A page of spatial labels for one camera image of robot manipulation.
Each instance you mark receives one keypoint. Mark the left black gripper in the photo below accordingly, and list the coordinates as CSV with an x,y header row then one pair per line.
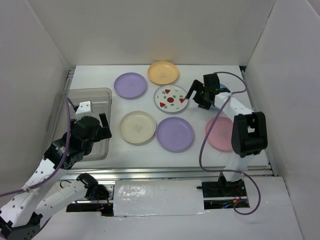
x,y
104,132

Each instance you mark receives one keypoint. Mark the cream plate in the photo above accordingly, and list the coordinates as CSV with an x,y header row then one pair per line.
x,y
137,127

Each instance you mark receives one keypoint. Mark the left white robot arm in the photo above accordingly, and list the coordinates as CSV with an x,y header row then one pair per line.
x,y
25,215

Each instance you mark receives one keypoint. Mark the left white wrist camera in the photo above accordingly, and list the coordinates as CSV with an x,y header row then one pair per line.
x,y
85,109

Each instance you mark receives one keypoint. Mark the purple plate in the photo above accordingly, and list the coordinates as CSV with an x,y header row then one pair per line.
x,y
130,85
175,134

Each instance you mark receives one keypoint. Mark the orange plate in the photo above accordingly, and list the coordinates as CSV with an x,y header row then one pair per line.
x,y
162,73

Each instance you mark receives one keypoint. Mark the clear plastic bin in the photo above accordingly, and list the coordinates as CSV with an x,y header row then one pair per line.
x,y
58,136

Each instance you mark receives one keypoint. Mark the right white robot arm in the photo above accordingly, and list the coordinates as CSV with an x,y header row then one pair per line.
x,y
249,129

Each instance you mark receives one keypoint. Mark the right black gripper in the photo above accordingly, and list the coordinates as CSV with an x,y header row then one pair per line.
x,y
196,85

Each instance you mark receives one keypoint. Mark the white taped cover panel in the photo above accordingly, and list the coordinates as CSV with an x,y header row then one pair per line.
x,y
158,198

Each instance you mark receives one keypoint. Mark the blue plate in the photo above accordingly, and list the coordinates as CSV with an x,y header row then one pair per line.
x,y
222,86

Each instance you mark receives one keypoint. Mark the pink plate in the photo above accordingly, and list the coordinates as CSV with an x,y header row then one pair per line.
x,y
220,136

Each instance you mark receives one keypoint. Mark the aluminium rail frame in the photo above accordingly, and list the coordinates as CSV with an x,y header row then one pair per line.
x,y
150,161

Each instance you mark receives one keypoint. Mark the watermelon pattern white plate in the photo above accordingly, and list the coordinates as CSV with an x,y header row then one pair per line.
x,y
170,98

